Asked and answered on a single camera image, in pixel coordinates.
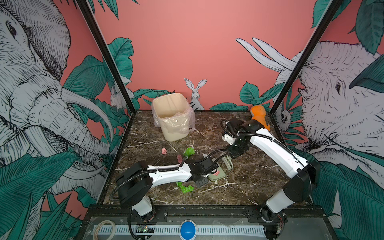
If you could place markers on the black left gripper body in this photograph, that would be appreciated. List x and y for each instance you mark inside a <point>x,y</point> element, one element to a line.
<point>204,181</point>

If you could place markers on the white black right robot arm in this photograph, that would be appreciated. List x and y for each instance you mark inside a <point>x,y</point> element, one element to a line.
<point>303,175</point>

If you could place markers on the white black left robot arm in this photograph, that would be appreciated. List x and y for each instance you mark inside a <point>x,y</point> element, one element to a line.
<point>133,185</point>

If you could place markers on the left black frame post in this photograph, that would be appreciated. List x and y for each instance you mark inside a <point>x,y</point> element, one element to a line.
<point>97,34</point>

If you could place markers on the pale green hand brush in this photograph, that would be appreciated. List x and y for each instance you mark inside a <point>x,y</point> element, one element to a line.
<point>228,162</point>

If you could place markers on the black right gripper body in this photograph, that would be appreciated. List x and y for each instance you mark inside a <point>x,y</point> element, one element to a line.
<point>237,149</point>

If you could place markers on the black front mounting rail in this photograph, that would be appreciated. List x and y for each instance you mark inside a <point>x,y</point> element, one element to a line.
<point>164,213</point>

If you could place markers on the black frame post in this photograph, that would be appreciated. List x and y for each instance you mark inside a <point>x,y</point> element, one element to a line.
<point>325,20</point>
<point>97,34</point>

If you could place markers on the pink paper scrap centre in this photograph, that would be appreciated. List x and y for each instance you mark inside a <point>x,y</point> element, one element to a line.
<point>180,159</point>

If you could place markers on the orange carrot plush toy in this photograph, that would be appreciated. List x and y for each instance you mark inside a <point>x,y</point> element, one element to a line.
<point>258,113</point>

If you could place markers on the right black frame post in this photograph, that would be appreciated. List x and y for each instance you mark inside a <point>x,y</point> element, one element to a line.
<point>325,20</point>

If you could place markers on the green paper scrap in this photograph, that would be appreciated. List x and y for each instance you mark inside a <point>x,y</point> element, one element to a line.
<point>189,152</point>
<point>185,189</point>

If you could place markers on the pale green dustpan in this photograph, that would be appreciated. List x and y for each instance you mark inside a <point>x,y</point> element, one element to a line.
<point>221,175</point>

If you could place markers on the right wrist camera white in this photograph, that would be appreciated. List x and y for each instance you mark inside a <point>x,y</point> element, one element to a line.
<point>227,138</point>

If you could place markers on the white slotted cable duct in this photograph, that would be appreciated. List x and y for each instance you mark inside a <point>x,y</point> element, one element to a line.
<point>173,230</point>

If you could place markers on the cream plastic trash bin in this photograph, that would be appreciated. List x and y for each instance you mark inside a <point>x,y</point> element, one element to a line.
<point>174,115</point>

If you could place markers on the green paper scrap front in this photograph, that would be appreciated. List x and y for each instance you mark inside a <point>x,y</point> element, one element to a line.
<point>185,189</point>

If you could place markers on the blue round button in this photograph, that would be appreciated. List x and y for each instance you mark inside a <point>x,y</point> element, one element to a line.
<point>188,230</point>

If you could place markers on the green paper scrap centre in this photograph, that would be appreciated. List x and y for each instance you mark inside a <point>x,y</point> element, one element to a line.
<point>189,152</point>

